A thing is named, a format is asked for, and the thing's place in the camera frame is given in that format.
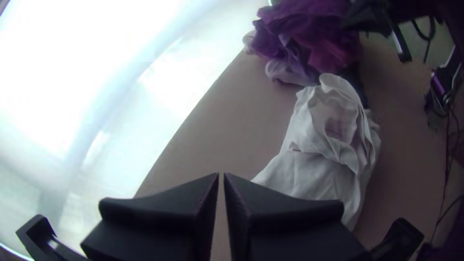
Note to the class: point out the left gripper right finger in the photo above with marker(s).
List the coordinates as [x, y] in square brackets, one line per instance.
[282, 232]

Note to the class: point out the heap of clothes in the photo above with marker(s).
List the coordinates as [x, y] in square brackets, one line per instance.
[308, 36]

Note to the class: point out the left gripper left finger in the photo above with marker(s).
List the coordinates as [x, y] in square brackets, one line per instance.
[163, 224]

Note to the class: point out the white t-shirt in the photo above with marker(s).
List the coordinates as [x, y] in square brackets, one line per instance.
[326, 152]

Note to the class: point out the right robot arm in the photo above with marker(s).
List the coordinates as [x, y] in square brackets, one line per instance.
[373, 16]

